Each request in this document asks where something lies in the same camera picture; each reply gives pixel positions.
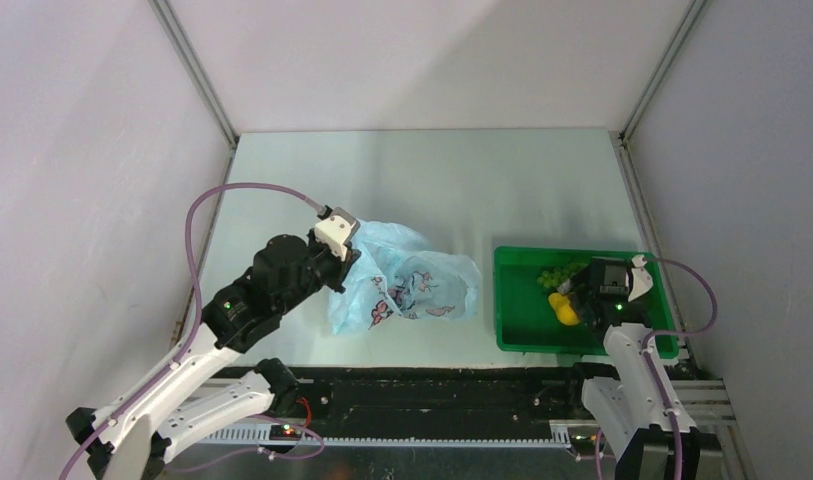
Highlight aluminium frame post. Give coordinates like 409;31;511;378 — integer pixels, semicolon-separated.
148;0;240;149
618;0;711;146

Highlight green fake grapes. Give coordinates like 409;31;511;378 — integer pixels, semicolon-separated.
537;262;587;290

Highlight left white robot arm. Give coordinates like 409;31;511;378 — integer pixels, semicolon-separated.
66;222;360;479

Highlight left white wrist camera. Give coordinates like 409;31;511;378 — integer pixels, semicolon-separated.
312;205;360;261

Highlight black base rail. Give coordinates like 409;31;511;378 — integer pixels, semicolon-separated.
207;366;639;442

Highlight right aluminium frame post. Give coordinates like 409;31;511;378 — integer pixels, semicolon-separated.
618;0;711;146

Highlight yellow fake pear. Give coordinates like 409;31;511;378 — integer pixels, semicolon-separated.
548;292;581;326

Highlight green plastic tray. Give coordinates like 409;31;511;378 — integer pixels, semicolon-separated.
493;246;680;354

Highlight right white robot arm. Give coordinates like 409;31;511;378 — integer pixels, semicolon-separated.
548;255;696;479

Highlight left aluminium frame post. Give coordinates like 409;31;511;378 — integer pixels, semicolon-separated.
148;0;240;149

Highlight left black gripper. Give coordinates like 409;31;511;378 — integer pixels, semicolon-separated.
275;227;361;315

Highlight light blue plastic bag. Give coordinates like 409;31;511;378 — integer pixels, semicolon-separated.
327;221;482;334

